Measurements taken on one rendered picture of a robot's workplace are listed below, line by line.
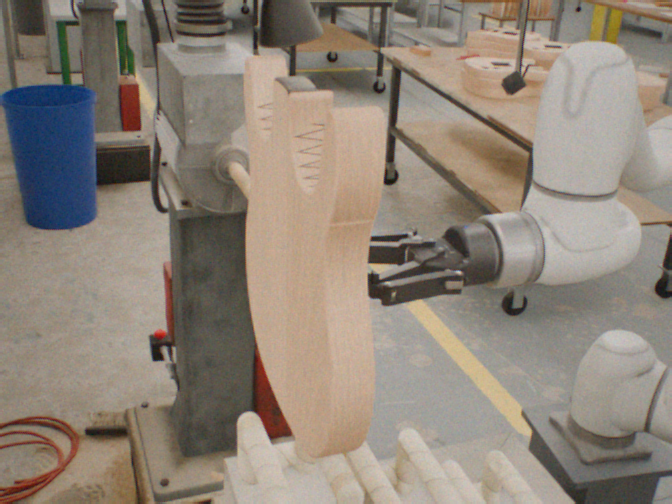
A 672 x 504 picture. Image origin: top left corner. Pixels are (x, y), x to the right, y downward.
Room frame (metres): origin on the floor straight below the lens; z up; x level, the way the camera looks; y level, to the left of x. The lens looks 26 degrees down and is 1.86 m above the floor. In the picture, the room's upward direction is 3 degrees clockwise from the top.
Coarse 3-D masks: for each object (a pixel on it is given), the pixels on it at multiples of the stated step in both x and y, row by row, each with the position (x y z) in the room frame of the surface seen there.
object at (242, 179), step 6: (234, 168) 1.66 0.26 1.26; (240, 168) 1.65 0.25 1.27; (234, 174) 1.63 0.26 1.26; (240, 174) 1.61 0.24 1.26; (246, 174) 1.62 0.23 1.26; (240, 180) 1.59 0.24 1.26; (246, 180) 1.58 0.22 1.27; (240, 186) 1.58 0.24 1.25; (246, 186) 1.55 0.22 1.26; (246, 192) 1.53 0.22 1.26
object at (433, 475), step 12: (408, 432) 0.92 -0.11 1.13; (408, 444) 0.90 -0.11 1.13; (420, 444) 0.90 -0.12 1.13; (408, 456) 0.89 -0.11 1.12; (420, 456) 0.87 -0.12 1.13; (432, 456) 0.88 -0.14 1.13; (420, 468) 0.86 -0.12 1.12; (432, 468) 0.85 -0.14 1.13; (432, 480) 0.83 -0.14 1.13; (444, 480) 0.83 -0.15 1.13; (432, 492) 0.82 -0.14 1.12; (444, 492) 0.80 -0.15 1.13; (456, 492) 0.81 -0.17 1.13
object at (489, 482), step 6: (486, 462) 0.99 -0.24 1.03; (486, 468) 0.98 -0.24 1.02; (486, 474) 0.98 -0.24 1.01; (492, 474) 0.97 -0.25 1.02; (486, 480) 0.98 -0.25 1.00; (492, 480) 0.97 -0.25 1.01; (486, 486) 0.98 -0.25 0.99; (492, 486) 0.97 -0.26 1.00; (498, 486) 0.97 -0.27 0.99; (486, 492) 0.98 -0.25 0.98; (492, 492) 0.97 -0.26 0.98; (498, 492) 0.98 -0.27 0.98; (486, 498) 0.97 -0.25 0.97; (492, 498) 0.97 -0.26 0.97; (498, 498) 0.98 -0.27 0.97
